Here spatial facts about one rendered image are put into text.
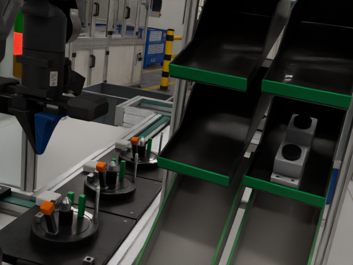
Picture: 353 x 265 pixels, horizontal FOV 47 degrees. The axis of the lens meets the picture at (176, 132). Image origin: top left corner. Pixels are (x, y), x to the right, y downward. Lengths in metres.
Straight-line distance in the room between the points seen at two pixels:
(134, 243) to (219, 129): 0.33
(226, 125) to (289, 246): 0.25
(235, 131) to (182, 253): 0.25
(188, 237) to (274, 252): 0.16
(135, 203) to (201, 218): 0.30
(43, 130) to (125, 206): 0.49
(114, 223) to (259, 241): 0.35
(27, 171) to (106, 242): 0.32
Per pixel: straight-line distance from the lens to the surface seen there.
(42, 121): 0.59
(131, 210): 1.03
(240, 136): 0.77
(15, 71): 1.00
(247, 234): 0.80
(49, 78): 0.58
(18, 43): 0.98
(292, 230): 0.80
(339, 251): 1.30
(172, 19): 12.08
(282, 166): 0.66
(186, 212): 0.80
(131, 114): 2.06
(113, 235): 0.92
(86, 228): 0.90
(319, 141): 0.80
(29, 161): 1.08
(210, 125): 0.79
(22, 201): 1.10
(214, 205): 0.80
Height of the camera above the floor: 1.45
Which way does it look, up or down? 16 degrees down
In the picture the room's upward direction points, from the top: 8 degrees clockwise
